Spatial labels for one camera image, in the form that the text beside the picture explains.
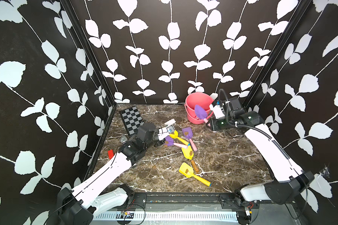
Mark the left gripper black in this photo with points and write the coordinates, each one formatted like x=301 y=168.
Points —
x=159 y=142

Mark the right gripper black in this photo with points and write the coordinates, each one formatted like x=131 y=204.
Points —
x=214 y=126

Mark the pink plastic bucket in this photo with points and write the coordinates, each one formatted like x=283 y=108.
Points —
x=200 y=99

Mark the purple trowel pink handle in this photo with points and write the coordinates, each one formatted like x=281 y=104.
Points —
x=187 y=132
x=201 y=113
x=170 y=142

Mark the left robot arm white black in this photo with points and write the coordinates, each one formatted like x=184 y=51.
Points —
x=80 y=205

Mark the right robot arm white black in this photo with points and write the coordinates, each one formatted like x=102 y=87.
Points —
x=289 y=180

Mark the black white checkerboard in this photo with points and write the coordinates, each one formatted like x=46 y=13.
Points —
x=132 y=120

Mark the purple glitter cylinder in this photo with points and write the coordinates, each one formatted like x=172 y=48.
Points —
x=123 y=139

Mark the small red block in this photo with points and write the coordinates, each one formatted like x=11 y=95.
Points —
x=110 y=154

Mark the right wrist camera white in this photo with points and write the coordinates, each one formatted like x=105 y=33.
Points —
x=217 y=110

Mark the yellow trowel yellow handle upper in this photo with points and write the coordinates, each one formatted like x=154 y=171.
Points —
x=175 y=136

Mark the yellow trowel wooden handle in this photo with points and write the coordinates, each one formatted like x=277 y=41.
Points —
x=189 y=154

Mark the yellow trowel yellow handle lower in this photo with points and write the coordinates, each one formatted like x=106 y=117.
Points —
x=188 y=172

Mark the black front rail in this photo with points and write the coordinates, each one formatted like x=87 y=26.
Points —
x=225 y=200

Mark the white slotted cable duct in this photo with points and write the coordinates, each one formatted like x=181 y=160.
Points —
x=139 y=216

